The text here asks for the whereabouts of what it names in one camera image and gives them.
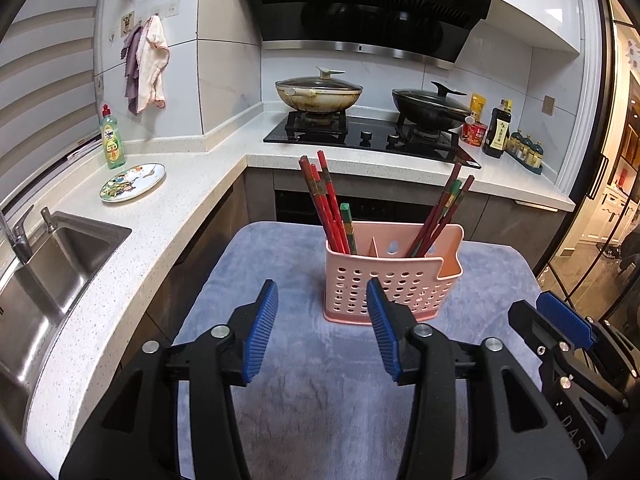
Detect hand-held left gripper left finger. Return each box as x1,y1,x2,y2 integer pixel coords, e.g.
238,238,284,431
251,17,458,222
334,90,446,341
58,278,280,480

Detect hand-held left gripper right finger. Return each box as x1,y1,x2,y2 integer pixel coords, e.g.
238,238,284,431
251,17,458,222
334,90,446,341
365,277,589,480

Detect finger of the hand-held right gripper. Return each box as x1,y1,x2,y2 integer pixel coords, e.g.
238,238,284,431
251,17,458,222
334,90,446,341
506,299,629,414
535,290,600,353

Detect pink perforated utensil holder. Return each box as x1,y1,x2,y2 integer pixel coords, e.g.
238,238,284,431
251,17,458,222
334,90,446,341
322,224,465,324

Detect green chopstick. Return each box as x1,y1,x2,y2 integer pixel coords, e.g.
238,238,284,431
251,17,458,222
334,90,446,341
340,203,358,256
416,182,463,257

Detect red chopstick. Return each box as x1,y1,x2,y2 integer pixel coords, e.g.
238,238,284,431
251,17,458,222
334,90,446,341
310,163,348,254
298,156,343,254

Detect brown wooden chopstick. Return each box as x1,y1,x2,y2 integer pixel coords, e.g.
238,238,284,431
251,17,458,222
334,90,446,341
424,176,475,257
405,162,463,257

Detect light blue fleece blanket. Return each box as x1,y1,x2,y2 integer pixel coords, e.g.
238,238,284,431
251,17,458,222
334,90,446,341
172,220,544,480

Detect speckled white kitchen counter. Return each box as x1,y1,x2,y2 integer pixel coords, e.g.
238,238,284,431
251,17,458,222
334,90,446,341
0,102,577,467

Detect rack of spice jars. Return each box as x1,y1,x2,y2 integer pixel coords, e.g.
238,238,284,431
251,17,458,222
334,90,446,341
504,129,546,176

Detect black gas stove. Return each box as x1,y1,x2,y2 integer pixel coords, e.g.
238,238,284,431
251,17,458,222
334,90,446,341
263,109,482,170

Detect patterned ceramic plate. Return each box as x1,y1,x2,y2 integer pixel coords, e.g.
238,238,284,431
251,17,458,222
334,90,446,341
98,162,167,205

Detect dark soy sauce bottle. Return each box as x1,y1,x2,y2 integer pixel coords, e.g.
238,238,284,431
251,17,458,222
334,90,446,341
481,99,514,160

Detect red seasoning container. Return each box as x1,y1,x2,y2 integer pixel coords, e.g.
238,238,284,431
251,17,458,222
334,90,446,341
459,115,489,149

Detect stainless steel sink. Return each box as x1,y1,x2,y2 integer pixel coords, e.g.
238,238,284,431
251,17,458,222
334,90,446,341
0,209,133,432

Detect black wok with lid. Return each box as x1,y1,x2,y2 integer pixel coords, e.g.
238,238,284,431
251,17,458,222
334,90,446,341
391,81,474,134

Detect green dish soap bottle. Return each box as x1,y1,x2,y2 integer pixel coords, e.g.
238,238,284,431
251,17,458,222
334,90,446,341
98,103,127,170

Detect beige pan with glass lid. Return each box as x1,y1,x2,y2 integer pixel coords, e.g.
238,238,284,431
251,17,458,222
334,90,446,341
274,65,365,114

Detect chrome kitchen faucet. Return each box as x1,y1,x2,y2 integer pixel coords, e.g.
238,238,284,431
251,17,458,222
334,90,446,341
0,204,36,264

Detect cream hanging cloth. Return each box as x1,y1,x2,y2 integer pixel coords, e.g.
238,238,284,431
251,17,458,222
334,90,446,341
134,14,171,114

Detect purple hanging cloth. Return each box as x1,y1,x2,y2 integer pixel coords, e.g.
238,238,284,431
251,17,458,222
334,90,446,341
122,22,146,115

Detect white upper cabinet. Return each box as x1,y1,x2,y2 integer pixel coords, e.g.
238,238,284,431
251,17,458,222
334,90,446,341
479,0,597,57

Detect black range hood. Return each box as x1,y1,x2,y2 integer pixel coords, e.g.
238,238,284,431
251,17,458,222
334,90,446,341
238,0,499,69

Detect white window blinds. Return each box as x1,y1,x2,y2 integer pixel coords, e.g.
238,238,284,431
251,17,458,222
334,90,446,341
0,0,109,212

